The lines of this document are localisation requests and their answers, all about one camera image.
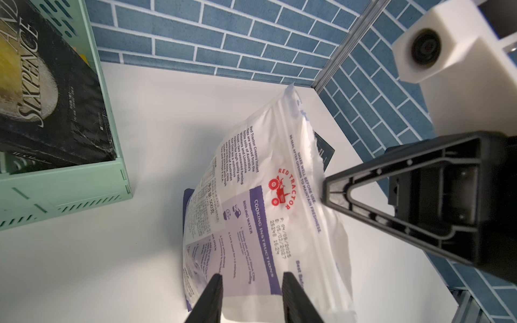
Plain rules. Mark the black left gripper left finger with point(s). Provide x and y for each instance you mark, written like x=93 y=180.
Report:
x=208 y=309

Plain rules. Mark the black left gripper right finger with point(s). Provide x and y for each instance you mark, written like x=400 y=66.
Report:
x=297 y=306

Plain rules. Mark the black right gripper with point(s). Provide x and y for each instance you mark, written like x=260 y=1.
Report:
x=454 y=196

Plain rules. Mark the white oats bag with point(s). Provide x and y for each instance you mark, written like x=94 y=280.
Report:
x=257 y=213

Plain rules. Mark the black Chinese title book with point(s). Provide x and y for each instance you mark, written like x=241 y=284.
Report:
x=326 y=151

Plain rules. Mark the mint green file crate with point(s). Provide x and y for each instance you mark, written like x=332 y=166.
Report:
x=32 y=191

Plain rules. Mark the black Sixpence book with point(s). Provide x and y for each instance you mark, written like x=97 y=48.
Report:
x=52 y=107

